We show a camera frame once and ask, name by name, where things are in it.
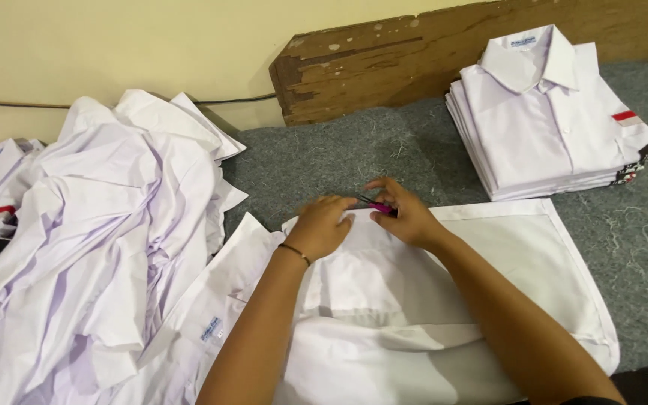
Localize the person's right hand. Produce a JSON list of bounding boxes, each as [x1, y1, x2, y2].
[[364, 177, 444, 249]]

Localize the person's left hand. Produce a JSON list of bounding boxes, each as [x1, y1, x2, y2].
[[282, 195, 359, 263]]

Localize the pink thread snips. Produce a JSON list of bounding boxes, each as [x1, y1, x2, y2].
[[357, 194, 398, 218]]

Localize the white shirt with blue label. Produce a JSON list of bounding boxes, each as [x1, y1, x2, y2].
[[107, 198, 621, 405]]

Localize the grey felt mat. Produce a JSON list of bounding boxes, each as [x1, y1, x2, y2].
[[220, 55, 648, 375]]

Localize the worn brown wooden board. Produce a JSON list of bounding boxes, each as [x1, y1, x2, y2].
[[269, 0, 648, 127]]

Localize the stack of folded white shirts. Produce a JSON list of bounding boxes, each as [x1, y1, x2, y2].
[[445, 24, 648, 202]]

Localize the heap of crumpled white shirts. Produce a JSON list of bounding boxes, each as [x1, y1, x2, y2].
[[0, 89, 249, 405]]

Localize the thin dark wrist bracelet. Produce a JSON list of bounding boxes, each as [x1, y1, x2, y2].
[[278, 242, 312, 267]]

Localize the black cable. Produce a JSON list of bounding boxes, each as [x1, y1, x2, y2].
[[0, 92, 278, 109]]

